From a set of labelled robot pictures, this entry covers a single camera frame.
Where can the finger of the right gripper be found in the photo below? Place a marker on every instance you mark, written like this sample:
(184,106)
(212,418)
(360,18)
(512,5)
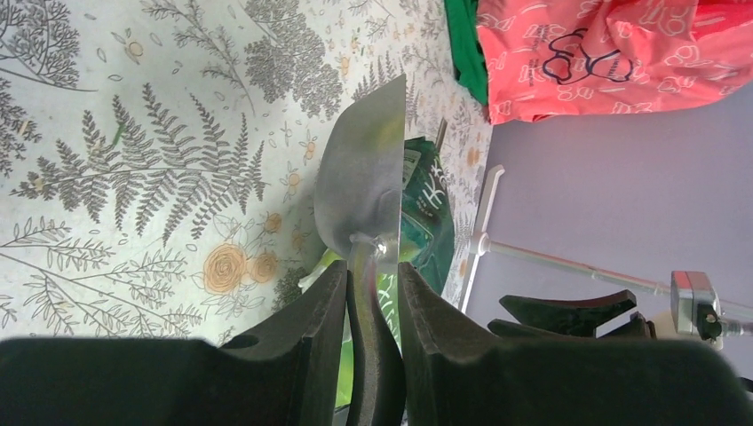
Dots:
(637,328)

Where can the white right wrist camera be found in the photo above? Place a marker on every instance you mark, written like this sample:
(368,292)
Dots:
(695,307)

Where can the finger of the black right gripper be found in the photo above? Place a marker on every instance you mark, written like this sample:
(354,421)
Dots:
(579,318)

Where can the silver metal scoop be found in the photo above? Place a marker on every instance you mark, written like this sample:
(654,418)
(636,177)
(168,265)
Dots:
(357,202)

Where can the floral table mat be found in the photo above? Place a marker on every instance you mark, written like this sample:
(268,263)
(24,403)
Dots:
(158,158)

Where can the green cloth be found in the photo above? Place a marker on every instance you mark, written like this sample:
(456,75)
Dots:
(467,55)

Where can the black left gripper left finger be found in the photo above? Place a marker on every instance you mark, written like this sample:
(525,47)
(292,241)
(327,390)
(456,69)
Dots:
(283,371)

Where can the green litter bag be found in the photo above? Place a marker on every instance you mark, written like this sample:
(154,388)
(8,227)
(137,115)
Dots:
(427,241)

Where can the white metal pole stand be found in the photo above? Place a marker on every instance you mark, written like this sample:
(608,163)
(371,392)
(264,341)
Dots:
(481,244)

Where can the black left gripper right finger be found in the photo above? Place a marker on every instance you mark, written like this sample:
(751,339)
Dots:
(459,373)

